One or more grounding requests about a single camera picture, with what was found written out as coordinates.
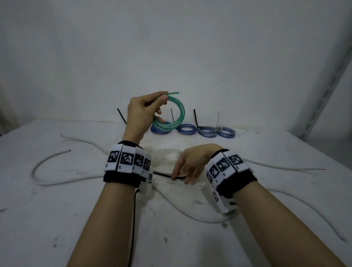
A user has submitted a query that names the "person's left hand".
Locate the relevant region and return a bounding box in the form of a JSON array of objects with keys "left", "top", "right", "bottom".
[{"left": 122, "top": 91, "right": 169, "bottom": 144}]

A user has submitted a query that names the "person's left forearm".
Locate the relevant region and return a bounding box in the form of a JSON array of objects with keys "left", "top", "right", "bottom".
[{"left": 66, "top": 181, "right": 137, "bottom": 267}]

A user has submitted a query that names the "left black camera cord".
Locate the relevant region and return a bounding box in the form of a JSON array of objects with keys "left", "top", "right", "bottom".
[{"left": 129, "top": 189, "right": 141, "bottom": 267}]

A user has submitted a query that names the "person's right hand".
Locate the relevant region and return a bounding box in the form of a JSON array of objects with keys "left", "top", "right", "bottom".
[{"left": 171, "top": 144, "right": 223, "bottom": 185}]

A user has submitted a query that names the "white perforated shelf upright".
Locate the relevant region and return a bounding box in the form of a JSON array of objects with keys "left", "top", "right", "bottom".
[{"left": 293, "top": 27, "right": 352, "bottom": 139}]

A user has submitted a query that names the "blue white coil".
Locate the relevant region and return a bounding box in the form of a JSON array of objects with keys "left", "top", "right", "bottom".
[
  {"left": 197, "top": 125, "right": 216, "bottom": 138},
  {"left": 216, "top": 126, "right": 237, "bottom": 139}
]

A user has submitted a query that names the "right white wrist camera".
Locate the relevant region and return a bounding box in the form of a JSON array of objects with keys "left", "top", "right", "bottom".
[{"left": 212, "top": 190, "right": 238, "bottom": 215}]

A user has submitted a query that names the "green tube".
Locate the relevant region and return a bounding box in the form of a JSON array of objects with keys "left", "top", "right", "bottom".
[{"left": 151, "top": 91, "right": 185, "bottom": 131}]

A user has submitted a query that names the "person's right forearm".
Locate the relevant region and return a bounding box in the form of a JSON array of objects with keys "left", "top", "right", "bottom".
[{"left": 233, "top": 181, "right": 347, "bottom": 267}]

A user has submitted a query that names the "black marker wristband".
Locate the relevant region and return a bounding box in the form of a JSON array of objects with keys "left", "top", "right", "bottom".
[
  {"left": 103, "top": 141, "right": 152, "bottom": 188},
  {"left": 205, "top": 149, "right": 258, "bottom": 198}
]

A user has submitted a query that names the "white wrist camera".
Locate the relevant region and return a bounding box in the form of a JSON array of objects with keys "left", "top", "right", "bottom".
[
  {"left": 139, "top": 173, "right": 154, "bottom": 196},
  {"left": 212, "top": 190, "right": 238, "bottom": 215}
]

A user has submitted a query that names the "white tube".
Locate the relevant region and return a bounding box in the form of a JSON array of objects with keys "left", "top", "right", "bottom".
[
  {"left": 32, "top": 150, "right": 71, "bottom": 185},
  {"left": 34, "top": 135, "right": 347, "bottom": 242}
]

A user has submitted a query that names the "left black marker wristband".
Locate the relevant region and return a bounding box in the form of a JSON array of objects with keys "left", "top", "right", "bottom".
[{"left": 103, "top": 141, "right": 152, "bottom": 188}]

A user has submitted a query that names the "long black cable tie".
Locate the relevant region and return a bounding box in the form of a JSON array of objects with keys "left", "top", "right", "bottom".
[{"left": 153, "top": 171, "right": 187, "bottom": 180}]

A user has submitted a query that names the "right black marker wristband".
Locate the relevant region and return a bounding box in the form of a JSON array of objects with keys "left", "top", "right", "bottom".
[{"left": 205, "top": 149, "right": 258, "bottom": 198}]

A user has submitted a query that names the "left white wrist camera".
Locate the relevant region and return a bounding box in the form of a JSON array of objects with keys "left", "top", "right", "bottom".
[{"left": 139, "top": 173, "right": 154, "bottom": 196}]

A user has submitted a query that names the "blue tube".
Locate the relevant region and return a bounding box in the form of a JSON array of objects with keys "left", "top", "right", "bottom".
[{"left": 176, "top": 124, "right": 197, "bottom": 136}]

